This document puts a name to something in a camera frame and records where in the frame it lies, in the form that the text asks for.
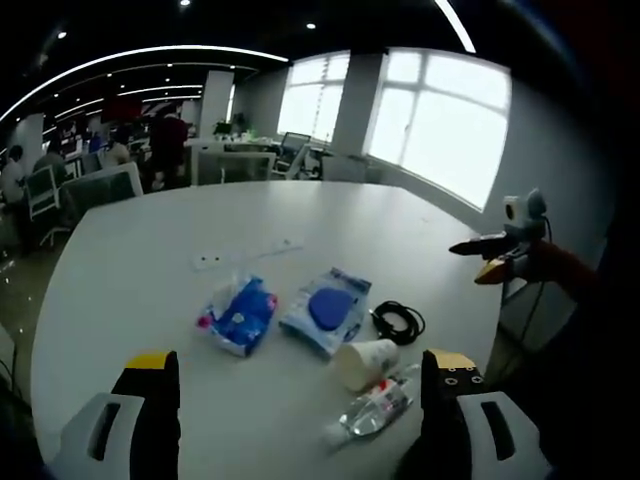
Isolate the white tabletop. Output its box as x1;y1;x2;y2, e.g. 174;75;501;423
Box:
29;179;506;469

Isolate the wet wipes pack blue lid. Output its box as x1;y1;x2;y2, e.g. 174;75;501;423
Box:
278;266;373;359

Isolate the black cable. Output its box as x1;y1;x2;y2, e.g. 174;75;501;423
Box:
368;299;427;347

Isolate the narrow window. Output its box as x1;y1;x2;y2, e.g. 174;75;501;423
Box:
276;51;352;147

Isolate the white table socket panel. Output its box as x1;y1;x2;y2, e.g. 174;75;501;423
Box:
189;238;306;272

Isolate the clear plastic water bottle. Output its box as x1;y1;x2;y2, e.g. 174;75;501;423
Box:
323;363;424;447

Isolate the white paper cup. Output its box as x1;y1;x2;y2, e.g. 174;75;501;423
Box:
331;338;401;393

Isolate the blue tissue pack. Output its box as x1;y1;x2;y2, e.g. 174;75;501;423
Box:
194;272;279;359

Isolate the white office desk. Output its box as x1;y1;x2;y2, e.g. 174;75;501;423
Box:
186;138;278;187

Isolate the large window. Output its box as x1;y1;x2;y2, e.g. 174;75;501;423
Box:
366;47;512;212

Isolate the white office chair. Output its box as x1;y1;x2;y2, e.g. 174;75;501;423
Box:
23;164;73;247

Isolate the grey mesh office chair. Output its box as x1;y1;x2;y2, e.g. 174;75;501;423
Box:
269;131;312;181

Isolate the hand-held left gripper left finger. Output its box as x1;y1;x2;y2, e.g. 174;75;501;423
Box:
47;349;181;480

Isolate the straight ceiling light strip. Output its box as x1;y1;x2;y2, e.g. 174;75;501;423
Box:
433;0;477;54

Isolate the curved ceiling light strip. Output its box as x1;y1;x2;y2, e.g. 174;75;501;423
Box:
0;44;290;124

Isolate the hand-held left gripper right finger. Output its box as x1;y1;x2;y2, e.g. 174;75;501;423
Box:
394;348;556;480

